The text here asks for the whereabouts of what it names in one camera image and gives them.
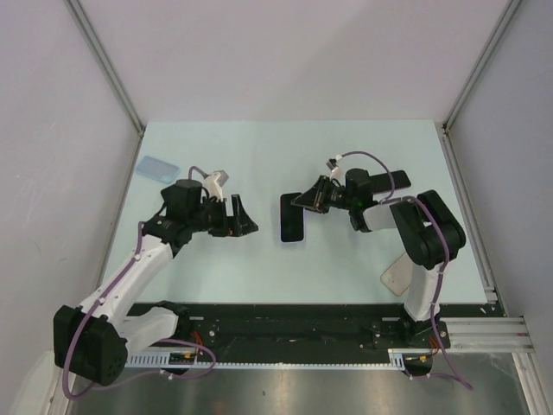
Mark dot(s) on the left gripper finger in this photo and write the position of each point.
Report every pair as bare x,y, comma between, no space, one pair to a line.
238,210
237,227

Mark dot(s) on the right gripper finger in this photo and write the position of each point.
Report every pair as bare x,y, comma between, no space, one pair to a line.
310,198
317,207

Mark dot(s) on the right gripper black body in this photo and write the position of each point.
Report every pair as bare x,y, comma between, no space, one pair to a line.
336,196

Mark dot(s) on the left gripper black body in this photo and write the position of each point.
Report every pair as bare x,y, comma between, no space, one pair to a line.
210,217

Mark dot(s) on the lilac phone case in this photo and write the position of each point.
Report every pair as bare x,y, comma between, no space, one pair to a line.
292,241

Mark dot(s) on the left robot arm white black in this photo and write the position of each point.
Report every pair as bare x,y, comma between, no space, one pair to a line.
94,339

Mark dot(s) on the light blue phone case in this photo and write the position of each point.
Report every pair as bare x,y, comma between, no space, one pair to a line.
157,170

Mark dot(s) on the pink phone black screen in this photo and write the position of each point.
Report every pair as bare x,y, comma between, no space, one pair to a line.
397,180

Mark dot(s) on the beige phone case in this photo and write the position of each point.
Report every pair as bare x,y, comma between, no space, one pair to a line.
397,277

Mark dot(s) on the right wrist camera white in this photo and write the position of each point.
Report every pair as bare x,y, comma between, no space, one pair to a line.
333,164

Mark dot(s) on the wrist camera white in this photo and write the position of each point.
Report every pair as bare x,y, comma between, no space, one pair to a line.
214,184
333,164

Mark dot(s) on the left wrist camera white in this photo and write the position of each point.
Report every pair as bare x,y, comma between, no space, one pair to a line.
214,184

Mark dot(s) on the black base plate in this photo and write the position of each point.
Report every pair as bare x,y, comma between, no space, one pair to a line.
307,333

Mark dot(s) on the left aluminium frame post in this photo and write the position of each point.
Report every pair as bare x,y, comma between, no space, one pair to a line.
104,61

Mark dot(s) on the aluminium frame post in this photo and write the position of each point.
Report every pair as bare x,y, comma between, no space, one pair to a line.
491,47
104,61

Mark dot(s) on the slotted white cable duct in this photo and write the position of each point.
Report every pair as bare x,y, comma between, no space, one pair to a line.
159,358

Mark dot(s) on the aluminium front rail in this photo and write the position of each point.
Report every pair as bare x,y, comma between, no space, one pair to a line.
488,335

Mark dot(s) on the right aluminium frame post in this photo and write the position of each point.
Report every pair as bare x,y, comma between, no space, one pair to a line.
491,47

